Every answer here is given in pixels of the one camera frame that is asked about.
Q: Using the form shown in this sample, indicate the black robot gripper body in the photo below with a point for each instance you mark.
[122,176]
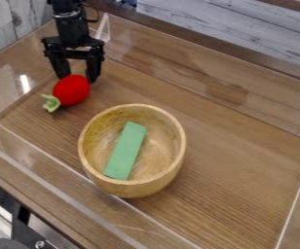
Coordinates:
[73,43]

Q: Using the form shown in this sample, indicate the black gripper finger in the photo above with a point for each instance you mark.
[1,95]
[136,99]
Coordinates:
[93,69]
[61,66]

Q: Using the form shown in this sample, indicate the red plush strawberry toy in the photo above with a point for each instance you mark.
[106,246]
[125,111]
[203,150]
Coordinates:
[69,92]

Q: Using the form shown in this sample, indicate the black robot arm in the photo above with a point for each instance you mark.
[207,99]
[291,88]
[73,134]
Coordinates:
[64,5]

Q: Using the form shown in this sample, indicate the round wooden bowl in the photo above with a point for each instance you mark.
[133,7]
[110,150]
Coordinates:
[160,157]

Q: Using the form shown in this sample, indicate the green rectangular block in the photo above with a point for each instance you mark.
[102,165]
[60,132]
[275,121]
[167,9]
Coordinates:
[125,153]

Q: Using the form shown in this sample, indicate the clear acrylic corner bracket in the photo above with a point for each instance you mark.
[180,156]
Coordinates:
[102,32]

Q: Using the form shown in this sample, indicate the black table leg bracket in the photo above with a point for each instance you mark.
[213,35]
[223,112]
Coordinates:
[25,234]

